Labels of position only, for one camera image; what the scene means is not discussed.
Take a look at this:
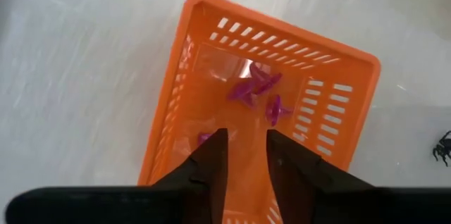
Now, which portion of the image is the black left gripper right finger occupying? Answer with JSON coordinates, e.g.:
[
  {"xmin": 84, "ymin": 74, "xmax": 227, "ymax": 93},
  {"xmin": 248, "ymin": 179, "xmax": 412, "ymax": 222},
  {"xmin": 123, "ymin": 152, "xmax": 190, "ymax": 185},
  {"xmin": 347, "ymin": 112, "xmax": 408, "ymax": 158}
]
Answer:
[{"xmin": 266, "ymin": 129, "xmax": 451, "ymax": 224}]

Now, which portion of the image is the purple plastic spinning top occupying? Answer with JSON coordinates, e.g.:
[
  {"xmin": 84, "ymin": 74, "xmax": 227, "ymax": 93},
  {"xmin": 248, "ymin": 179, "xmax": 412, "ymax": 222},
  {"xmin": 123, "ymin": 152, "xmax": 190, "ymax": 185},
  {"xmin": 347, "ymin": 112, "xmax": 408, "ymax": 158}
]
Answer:
[
  {"xmin": 248, "ymin": 62, "xmax": 283, "ymax": 95},
  {"xmin": 227, "ymin": 79, "xmax": 260, "ymax": 109},
  {"xmin": 197, "ymin": 131, "xmax": 214, "ymax": 147},
  {"xmin": 264, "ymin": 94, "xmax": 294, "ymax": 127}
]

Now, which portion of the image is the orange plastic basket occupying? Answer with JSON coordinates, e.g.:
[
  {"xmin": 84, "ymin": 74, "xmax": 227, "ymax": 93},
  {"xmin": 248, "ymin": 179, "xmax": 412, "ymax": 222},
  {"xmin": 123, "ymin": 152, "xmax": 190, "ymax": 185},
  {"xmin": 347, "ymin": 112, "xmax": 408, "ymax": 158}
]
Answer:
[{"xmin": 137, "ymin": 0, "xmax": 382, "ymax": 224}]

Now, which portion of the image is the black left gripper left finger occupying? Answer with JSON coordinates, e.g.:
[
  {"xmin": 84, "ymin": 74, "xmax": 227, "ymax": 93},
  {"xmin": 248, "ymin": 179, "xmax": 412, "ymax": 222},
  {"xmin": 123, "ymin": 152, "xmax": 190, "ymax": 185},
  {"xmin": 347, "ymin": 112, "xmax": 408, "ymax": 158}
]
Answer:
[{"xmin": 5, "ymin": 128, "xmax": 229, "ymax": 224}]

